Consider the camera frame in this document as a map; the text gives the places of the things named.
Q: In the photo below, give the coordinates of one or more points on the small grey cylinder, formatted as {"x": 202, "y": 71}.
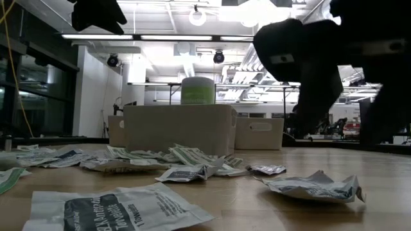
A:
{"x": 8, "y": 143}

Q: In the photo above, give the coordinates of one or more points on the overhead LED light bar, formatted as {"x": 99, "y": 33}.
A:
{"x": 180, "y": 37}

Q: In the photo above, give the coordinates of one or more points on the green wipes canister white lid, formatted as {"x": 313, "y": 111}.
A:
{"x": 197, "y": 90}

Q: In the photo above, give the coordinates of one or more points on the black dome camera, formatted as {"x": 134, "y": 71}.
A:
{"x": 112, "y": 61}
{"x": 219, "y": 57}

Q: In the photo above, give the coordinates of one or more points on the wide grey plastic bin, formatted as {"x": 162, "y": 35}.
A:
{"x": 176, "y": 128}

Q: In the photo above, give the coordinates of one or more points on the white antiseptic towelette packet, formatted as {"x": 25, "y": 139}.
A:
{"x": 314, "y": 189}
{"x": 189, "y": 173}
{"x": 128, "y": 166}
{"x": 69, "y": 157}
{"x": 112, "y": 208}

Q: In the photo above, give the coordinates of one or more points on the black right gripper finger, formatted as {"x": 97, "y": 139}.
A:
{"x": 388, "y": 109}
{"x": 318, "y": 96}

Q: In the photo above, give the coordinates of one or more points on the grey plastic bin with slots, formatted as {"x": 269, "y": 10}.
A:
{"x": 115, "y": 134}
{"x": 260, "y": 138}

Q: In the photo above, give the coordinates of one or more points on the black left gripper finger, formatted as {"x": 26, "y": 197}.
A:
{"x": 118, "y": 17}
{"x": 110, "y": 27}

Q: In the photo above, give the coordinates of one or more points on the black metal table frame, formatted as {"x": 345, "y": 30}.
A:
{"x": 284, "y": 106}

